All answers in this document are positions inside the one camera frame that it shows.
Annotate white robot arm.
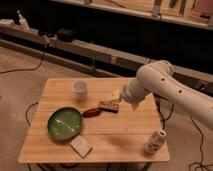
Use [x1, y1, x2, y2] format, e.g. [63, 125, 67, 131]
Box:
[120, 60, 213, 131]

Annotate red brown oblong object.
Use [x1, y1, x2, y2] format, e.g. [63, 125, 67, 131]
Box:
[82, 108, 101, 118]

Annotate pale sponge block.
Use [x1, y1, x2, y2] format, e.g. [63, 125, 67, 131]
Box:
[70, 136, 92, 158]

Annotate green ceramic bowl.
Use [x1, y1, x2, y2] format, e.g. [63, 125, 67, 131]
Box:
[47, 107, 83, 141]

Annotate black cable right side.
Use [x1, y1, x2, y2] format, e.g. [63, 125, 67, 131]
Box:
[188, 116, 213, 171]

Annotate white plastic bottle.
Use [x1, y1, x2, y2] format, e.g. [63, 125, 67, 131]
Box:
[144, 130, 166, 155]

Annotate small yellow green object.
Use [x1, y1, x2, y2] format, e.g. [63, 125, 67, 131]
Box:
[107, 90, 121, 103]

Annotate white spray bottle background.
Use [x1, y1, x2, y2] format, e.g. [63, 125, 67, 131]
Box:
[17, 11, 30, 31]

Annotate translucent plastic cup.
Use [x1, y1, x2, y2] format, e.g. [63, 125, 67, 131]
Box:
[73, 80, 87, 101]

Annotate brown rectangular box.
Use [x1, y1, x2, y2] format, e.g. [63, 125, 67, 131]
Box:
[99, 101, 119, 113]

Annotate black device on ledge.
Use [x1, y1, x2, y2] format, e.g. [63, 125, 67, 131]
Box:
[57, 28, 75, 42]

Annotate black cable on floor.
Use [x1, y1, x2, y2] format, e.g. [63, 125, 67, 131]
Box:
[0, 46, 46, 75]

